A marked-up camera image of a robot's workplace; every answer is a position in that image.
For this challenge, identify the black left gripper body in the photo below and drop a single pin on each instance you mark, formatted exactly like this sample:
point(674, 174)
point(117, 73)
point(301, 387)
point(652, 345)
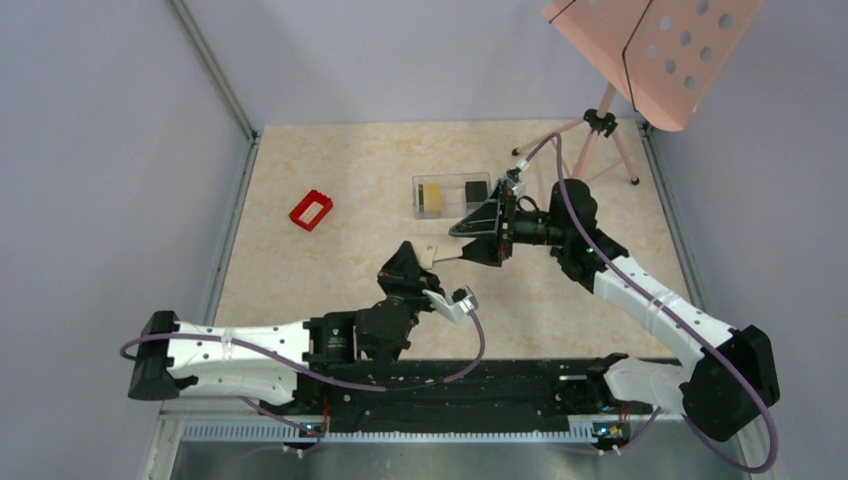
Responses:
point(409, 290)

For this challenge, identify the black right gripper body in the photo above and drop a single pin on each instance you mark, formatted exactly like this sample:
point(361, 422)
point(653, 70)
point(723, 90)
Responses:
point(508, 217)

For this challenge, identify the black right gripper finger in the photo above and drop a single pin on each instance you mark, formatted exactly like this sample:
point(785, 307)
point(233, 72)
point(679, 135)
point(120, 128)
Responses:
point(484, 221)
point(483, 251)

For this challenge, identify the beige leather card holder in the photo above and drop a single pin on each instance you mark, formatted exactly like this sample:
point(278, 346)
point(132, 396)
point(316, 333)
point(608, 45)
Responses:
point(432, 251)

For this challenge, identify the black card stack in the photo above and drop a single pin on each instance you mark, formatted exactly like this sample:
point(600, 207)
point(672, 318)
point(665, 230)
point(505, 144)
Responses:
point(475, 194)

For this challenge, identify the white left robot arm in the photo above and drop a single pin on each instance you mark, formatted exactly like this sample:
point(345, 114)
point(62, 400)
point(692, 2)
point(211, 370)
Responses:
point(173, 358)

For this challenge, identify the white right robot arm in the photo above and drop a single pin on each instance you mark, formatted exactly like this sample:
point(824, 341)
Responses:
point(723, 377)

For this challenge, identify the clear plastic card box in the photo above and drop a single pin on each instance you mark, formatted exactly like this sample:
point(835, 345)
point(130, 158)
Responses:
point(452, 193)

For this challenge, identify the yellow card stack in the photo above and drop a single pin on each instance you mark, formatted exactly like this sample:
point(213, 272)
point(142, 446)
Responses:
point(430, 198)

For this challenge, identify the pink music stand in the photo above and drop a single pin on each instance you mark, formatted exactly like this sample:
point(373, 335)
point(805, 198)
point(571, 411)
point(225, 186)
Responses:
point(661, 56)

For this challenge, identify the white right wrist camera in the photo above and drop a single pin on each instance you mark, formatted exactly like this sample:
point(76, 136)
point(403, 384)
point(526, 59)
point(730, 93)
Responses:
point(512, 178)

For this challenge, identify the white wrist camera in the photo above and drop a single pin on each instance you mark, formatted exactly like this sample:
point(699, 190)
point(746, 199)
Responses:
point(512, 178)
point(457, 307)

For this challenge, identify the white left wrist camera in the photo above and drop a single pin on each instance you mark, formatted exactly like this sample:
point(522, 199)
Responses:
point(457, 307)

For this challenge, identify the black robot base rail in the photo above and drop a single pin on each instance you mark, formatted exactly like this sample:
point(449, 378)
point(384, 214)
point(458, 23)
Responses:
point(497, 396)

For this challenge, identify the red plastic frame block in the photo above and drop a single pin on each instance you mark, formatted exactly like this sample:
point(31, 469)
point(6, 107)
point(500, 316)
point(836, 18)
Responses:
point(311, 210)

